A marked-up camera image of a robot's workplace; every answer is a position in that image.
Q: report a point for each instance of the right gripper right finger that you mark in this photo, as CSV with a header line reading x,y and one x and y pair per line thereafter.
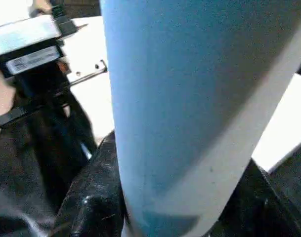
x,y
259,207

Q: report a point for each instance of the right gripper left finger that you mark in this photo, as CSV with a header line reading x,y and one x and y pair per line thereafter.
x,y
93,197

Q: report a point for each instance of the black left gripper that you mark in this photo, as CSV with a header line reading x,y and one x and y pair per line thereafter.
x,y
36,98

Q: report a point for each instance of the white plastic table top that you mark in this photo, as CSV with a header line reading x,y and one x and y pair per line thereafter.
x,y
91,89

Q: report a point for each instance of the white plastic table leg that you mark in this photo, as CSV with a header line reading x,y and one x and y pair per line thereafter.
x,y
190,108

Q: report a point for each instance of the black work mat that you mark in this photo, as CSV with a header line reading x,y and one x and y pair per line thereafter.
x,y
21,173

